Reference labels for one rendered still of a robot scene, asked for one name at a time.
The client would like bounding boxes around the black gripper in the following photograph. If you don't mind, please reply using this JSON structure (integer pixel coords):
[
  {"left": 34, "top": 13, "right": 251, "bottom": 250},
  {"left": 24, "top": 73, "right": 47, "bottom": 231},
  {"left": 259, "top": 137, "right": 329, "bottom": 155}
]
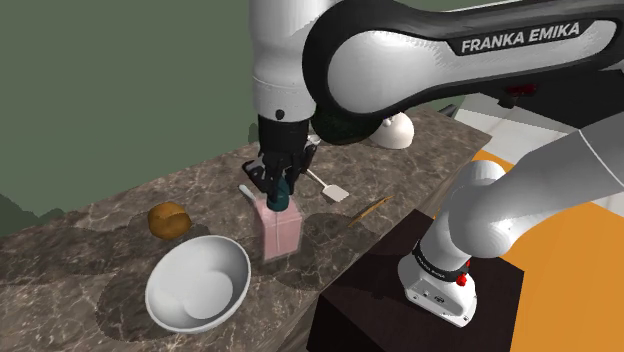
[{"left": 256, "top": 114, "right": 312, "bottom": 197}]

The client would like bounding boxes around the pink bottle with teal cap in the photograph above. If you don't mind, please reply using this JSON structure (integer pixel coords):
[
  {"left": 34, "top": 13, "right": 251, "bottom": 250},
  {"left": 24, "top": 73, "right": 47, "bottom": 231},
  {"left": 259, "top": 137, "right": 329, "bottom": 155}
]
[{"left": 259, "top": 179, "right": 304, "bottom": 263}]

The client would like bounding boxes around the white spatula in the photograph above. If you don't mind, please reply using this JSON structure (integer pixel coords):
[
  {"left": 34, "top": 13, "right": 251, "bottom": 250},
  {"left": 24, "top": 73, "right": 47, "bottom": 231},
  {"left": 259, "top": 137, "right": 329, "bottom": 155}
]
[{"left": 304, "top": 168, "right": 351, "bottom": 204}]

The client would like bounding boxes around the dark green round object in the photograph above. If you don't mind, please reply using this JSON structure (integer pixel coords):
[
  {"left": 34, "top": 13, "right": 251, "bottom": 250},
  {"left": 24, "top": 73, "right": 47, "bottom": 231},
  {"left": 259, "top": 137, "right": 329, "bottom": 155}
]
[{"left": 310, "top": 108, "right": 379, "bottom": 146}]

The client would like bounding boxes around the brown wooden stick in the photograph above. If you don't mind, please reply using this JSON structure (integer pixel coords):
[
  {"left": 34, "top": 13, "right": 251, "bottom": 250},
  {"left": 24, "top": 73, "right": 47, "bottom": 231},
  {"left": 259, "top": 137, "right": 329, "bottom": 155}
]
[{"left": 346, "top": 195, "right": 396, "bottom": 228}]

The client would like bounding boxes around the white rounded figure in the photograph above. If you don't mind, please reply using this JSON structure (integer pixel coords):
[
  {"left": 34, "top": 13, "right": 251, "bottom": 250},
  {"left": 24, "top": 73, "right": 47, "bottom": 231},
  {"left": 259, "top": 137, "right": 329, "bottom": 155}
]
[{"left": 368, "top": 112, "right": 416, "bottom": 150}]

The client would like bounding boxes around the brown bread roll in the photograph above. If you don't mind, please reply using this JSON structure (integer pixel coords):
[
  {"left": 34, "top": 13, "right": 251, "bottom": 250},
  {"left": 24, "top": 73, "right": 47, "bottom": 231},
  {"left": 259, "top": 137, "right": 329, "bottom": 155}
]
[{"left": 147, "top": 201, "right": 193, "bottom": 241}]

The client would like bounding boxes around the white bowl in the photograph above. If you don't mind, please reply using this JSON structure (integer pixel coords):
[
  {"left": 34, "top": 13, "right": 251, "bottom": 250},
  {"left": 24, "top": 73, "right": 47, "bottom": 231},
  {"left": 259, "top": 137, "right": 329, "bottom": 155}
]
[{"left": 144, "top": 234, "right": 253, "bottom": 335}]

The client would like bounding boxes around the dark robot stand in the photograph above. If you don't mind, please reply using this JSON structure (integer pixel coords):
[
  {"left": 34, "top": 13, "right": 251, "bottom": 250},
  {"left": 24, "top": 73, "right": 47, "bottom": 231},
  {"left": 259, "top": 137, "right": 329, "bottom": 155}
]
[{"left": 305, "top": 208, "right": 526, "bottom": 352}]

